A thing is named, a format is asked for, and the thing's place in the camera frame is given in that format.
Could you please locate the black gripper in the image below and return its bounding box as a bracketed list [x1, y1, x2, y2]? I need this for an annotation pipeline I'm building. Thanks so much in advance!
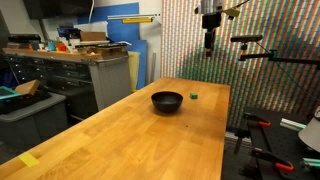
[201, 12, 223, 58]

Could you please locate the black bowl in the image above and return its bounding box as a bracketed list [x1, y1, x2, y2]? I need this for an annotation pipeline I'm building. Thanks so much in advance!
[150, 91, 184, 114]

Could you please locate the tan wooden block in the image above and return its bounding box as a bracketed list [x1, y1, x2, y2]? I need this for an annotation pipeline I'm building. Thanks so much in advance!
[14, 79, 42, 96]

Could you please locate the yellow spirit level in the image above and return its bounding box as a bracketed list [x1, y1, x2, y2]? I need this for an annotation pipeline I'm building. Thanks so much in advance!
[121, 17, 154, 25]

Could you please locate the pale yellow foam panel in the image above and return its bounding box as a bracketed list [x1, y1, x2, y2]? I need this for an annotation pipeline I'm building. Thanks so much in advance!
[128, 51, 141, 92]

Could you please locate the blue foam board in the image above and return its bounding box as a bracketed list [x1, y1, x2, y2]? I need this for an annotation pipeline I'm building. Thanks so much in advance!
[77, 2, 148, 90]

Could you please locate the grey perforated drawer cabinet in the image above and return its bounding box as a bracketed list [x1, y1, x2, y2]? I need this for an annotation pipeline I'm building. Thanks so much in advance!
[2, 47, 132, 112]

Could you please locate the brown cardboard box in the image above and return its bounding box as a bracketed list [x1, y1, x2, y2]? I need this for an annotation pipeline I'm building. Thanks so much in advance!
[79, 31, 108, 43]

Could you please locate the aluminium extrusion bar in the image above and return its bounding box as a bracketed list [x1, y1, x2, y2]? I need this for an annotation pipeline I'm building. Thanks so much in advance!
[279, 117, 307, 132]
[302, 157, 320, 168]

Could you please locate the black perforated optical table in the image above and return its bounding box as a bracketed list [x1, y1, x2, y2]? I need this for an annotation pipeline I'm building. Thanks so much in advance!
[221, 106, 320, 180]

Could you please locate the white headset device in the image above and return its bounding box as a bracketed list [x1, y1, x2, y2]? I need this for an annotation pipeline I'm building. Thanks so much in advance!
[312, 104, 320, 122]

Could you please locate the round wooden stool table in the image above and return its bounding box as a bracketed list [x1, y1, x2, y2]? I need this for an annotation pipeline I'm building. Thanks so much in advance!
[297, 114, 320, 153]

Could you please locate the blue storage box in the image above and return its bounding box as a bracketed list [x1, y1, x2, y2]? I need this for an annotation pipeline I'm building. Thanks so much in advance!
[57, 26, 81, 39]

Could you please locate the orange small container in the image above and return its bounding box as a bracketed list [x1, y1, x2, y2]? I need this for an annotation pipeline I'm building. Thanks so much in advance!
[55, 42, 68, 52]

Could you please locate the teal cup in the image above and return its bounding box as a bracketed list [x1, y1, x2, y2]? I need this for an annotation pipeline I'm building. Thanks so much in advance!
[46, 40, 57, 52]

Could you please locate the black sensor bar device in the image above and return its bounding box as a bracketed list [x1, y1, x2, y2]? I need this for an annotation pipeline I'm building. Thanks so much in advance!
[7, 33, 42, 44]

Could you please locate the black bag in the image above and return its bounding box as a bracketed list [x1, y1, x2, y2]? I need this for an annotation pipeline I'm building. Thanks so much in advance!
[0, 89, 52, 115]

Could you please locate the grey plastic bin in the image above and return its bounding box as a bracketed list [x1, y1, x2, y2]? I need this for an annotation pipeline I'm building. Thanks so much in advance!
[0, 92, 69, 151]

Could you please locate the blue fabric bag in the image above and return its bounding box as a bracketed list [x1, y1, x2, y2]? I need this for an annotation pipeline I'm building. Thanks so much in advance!
[0, 68, 18, 89]

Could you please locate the teal tray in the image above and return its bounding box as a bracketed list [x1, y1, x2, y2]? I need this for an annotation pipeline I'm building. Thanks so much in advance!
[0, 85, 22, 101]

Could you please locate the yellow tape piece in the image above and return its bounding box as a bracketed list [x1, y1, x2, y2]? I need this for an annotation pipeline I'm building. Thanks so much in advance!
[18, 152, 40, 168]

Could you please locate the black stereo camera bar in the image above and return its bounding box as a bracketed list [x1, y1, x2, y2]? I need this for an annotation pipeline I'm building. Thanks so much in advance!
[230, 34, 264, 44]

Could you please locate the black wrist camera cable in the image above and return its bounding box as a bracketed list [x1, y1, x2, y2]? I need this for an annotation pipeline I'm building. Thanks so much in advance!
[233, 0, 251, 10]

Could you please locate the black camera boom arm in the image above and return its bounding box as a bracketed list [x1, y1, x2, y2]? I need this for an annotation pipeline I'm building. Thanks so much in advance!
[238, 42, 320, 70]

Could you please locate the white metal rail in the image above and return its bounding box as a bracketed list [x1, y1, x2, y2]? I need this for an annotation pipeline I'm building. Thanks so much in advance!
[107, 13, 162, 20]

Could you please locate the black clamp orange handle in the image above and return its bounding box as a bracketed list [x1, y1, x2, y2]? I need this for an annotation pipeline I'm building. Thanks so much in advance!
[242, 112, 272, 128]
[250, 147, 295, 173]

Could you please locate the black wall monitor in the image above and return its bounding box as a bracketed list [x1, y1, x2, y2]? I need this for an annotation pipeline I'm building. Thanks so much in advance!
[22, 0, 95, 20]

